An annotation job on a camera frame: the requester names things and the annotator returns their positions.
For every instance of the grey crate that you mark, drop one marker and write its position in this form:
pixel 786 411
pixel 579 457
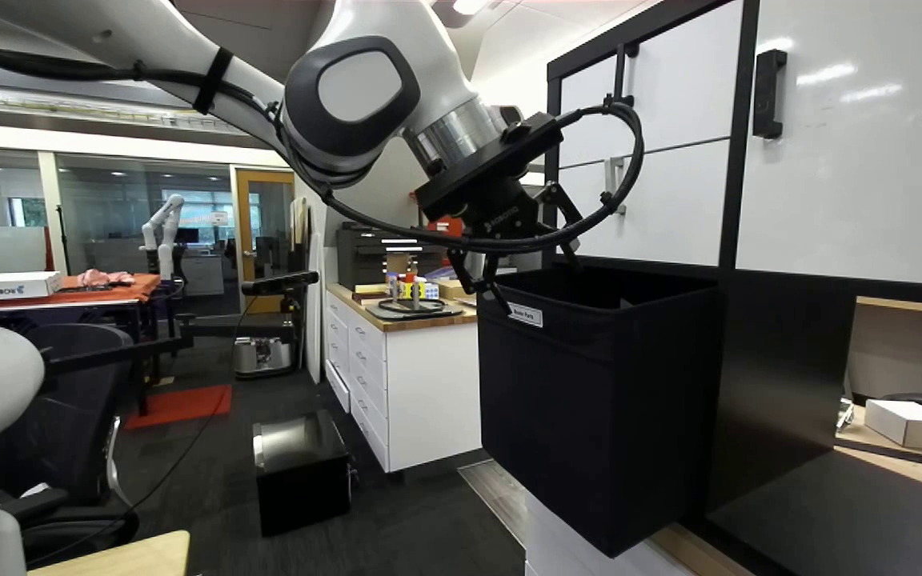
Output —
pixel 265 357

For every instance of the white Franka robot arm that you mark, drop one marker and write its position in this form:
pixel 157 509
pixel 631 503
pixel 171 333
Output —
pixel 365 90

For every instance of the red floor mat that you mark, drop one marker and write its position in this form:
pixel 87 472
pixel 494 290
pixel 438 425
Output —
pixel 176 406

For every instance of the pale wood-edged table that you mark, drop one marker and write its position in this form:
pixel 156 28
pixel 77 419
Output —
pixel 110 555

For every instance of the dark office chair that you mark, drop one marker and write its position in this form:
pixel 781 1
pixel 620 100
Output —
pixel 65 425

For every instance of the red and yellow bottle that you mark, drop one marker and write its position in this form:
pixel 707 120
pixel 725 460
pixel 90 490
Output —
pixel 409 290

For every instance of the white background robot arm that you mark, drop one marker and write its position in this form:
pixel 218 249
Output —
pixel 165 234

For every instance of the small red object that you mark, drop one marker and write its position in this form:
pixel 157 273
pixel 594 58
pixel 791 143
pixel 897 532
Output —
pixel 447 225

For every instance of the thin black stick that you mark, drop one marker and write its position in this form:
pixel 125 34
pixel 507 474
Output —
pixel 887 449

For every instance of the black cube shelf unit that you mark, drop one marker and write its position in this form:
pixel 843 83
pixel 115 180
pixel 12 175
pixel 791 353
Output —
pixel 791 373

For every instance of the long white box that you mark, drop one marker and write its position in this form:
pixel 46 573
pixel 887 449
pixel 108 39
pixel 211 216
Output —
pixel 0 284

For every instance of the wooden door frame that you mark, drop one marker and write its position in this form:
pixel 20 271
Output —
pixel 237 229

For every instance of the white drawer cabinet wood top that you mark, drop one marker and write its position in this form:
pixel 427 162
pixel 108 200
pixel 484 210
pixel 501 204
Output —
pixel 429 395

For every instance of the black fabric storage bin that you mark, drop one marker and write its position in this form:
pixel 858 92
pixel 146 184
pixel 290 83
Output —
pixel 591 425

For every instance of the flat white box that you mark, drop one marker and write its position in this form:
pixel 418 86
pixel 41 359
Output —
pixel 912 422

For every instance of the black round tray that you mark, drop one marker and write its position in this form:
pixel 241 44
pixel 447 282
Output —
pixel 413 308

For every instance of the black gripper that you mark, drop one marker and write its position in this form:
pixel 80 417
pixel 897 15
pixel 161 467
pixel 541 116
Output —
pixel 488 195

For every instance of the white shelf door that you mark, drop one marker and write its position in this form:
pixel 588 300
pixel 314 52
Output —
pixel 877 162

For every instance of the black box with glossy top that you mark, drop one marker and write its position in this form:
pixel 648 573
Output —
pixel 302 490

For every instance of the table with red top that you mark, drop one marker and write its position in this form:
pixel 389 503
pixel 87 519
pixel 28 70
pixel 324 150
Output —
pixel 110 293

